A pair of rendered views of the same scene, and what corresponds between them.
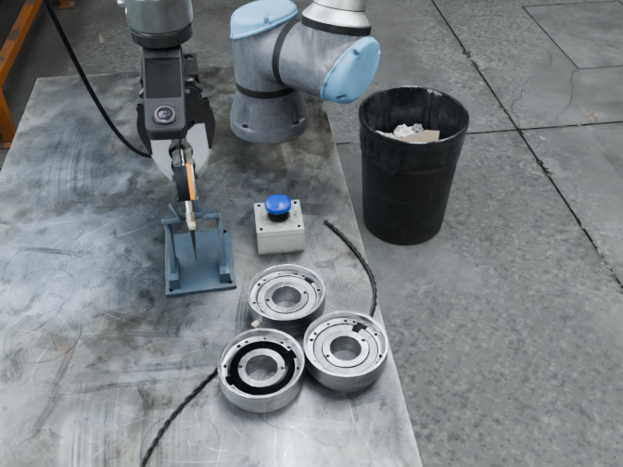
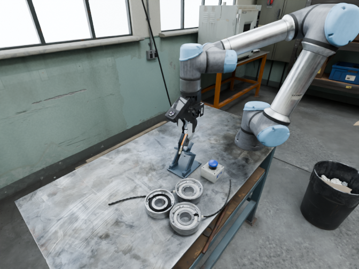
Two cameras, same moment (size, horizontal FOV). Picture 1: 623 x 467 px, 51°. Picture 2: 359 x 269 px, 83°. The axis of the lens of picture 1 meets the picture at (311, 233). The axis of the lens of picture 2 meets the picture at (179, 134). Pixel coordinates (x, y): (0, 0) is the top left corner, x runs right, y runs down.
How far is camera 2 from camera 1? 42 cm
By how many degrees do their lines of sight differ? 39
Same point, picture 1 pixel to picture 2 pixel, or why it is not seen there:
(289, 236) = (210, 175)
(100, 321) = (148, 164)
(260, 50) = (247, 116)
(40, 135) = not seen: hidden behind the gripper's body
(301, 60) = (256, 124)
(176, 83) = (181, 107)
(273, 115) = (246, 139)
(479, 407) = not seen: outside the picture
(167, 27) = (185, 89)
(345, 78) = (265, 135)
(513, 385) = not seen: outside the picture
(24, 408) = (115, 171)
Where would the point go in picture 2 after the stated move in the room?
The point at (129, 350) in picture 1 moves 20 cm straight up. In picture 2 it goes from (145, 175) to (140, 136)
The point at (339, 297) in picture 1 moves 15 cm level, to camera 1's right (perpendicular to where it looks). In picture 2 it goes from (207, 204) to (241, 232)
